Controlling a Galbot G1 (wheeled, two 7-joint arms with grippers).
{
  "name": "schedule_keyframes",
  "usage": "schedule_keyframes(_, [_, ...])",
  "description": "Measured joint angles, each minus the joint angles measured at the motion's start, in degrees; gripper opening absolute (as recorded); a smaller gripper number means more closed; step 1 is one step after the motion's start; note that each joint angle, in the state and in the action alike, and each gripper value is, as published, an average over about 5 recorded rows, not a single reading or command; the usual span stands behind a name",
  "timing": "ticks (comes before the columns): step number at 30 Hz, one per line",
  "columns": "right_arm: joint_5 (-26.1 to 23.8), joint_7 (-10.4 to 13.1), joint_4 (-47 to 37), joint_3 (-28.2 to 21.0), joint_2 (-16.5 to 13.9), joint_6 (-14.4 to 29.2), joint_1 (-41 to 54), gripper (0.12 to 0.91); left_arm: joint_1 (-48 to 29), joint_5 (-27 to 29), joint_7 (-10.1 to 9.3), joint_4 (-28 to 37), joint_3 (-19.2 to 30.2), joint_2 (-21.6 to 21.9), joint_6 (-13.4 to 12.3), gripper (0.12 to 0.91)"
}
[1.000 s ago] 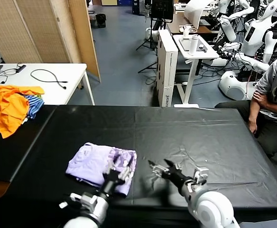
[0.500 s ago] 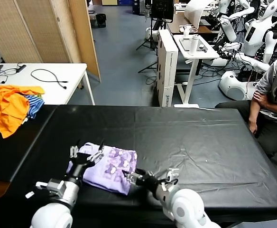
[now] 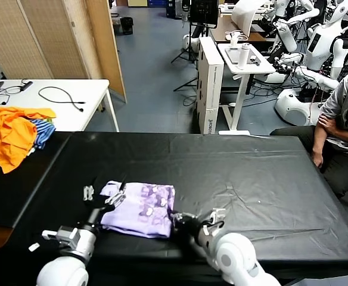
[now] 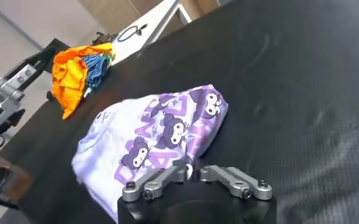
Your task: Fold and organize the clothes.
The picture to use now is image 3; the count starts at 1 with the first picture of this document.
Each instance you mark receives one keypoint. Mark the black covered side table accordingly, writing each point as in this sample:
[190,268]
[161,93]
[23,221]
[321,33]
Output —
[1,196]

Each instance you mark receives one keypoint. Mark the green garment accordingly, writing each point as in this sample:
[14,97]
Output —
[50,121]

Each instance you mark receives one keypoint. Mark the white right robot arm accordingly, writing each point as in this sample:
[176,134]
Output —
[233,256]

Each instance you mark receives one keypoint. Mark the white curved panel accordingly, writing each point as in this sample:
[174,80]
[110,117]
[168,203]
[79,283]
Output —
[243,15]

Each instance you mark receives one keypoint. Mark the black tripod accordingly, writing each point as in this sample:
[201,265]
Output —
[190,44]

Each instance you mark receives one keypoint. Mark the small white tag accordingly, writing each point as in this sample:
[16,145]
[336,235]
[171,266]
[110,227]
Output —
[34,247]

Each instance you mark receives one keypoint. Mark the blue storage crates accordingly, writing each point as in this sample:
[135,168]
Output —
[156,3]

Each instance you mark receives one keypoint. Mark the person right hand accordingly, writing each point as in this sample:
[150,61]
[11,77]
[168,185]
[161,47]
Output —
[317,158]

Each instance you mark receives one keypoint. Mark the white humanoid robot black shoulders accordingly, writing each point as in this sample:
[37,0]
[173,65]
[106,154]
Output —
[317,44]

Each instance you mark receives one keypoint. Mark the small white standing desk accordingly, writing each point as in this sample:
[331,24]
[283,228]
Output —
[264,68]

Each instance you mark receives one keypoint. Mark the small black device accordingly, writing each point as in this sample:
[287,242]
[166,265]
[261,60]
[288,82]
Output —
[256,61]

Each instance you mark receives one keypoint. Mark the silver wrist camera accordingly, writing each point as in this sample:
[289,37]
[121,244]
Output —
[66,235]
[215,220]

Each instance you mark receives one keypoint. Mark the orange garment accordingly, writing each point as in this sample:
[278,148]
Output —
[7,137]

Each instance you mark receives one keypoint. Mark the black monitor panel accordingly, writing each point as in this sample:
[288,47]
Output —
[203,12]

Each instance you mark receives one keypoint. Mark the tall white cardboard box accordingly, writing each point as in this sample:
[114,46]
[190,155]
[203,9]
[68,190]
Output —
[213,89]

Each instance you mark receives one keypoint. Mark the brown wooden desk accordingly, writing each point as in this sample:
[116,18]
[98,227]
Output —
[220,31]

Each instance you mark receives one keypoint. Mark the white table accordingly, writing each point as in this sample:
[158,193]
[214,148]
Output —
[96,89]

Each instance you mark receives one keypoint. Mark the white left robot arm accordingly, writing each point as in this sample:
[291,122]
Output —
[63,268]

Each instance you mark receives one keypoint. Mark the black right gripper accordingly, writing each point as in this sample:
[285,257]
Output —
[189,225]

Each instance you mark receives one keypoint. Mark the white water bottle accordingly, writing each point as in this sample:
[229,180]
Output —
[244,58]

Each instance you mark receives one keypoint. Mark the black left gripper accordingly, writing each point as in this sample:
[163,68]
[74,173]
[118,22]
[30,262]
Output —
[95,208]

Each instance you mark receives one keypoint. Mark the black table cover sheet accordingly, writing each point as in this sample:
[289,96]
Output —
[251,178]

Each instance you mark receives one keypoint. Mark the wooden folding screen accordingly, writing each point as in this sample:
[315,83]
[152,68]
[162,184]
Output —
[57,38]

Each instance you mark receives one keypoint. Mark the black trash bin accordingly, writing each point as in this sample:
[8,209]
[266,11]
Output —
[127,26]

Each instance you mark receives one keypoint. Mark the grey tablet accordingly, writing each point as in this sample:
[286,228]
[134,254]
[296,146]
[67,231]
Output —
[232,55]

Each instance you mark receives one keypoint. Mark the blue striped garment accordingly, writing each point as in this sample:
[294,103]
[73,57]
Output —
[44,132]

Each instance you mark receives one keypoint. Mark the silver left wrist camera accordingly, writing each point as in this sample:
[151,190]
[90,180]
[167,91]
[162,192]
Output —
[66,235]

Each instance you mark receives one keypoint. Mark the person left hand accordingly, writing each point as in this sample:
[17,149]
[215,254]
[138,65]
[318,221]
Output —
[327,122]

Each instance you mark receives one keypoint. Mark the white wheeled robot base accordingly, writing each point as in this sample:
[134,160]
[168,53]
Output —
[194,43]
[274,78]
[293,104]

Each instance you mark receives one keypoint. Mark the black power adapter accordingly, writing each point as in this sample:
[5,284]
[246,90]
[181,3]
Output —
[27,85]

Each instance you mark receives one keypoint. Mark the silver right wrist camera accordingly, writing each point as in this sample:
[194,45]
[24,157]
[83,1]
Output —
[215,220]

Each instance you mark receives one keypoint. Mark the lavender t-shirt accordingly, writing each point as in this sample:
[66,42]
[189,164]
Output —
[144,208]

